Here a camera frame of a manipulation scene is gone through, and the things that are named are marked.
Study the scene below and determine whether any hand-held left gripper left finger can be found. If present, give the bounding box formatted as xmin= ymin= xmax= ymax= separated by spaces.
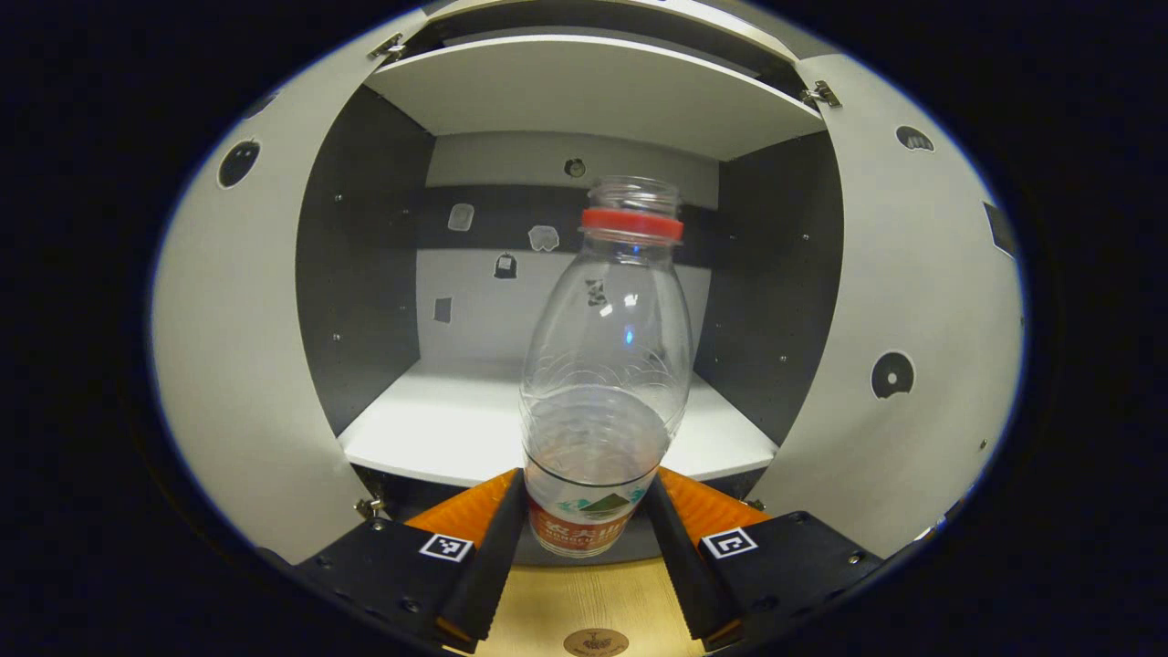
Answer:
xmin=295 ymin=467 xmax=529 ymax=654

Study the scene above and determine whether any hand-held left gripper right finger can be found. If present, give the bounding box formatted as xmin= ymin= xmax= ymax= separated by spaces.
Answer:
xmin=644 ymin=466 xmax=885 ymax=653

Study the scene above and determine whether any clear plastic bottle red label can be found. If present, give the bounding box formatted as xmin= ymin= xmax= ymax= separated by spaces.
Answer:
xmin=518 ymin=175 xmax=694 ymax=559

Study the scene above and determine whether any white cabinet shelf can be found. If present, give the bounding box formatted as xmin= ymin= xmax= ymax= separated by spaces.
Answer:
xmin=338 ymin=356 xmax=778 ymax=489
xmin=365 ymin=35 xmax=827 ymax=163

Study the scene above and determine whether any white cabinet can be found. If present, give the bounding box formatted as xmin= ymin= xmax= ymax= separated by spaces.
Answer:
xmin=297 ymin=0 xmax=845 ymax=567

